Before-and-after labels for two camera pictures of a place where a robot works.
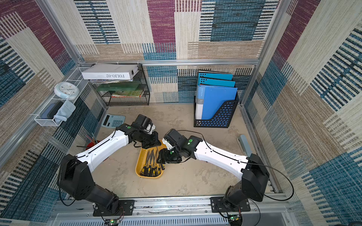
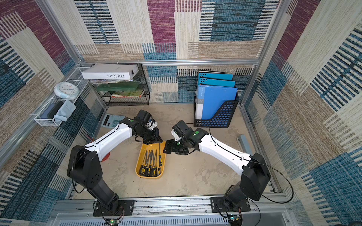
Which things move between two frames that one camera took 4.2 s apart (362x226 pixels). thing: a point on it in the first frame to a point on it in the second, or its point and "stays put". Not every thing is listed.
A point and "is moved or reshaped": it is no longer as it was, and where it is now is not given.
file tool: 154,167 stays put
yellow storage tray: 142,160 stays put
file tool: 150,165 stays put
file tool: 162,165 is moved or reshaped
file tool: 145,167 stays put
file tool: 143,170 is moved or reshaped
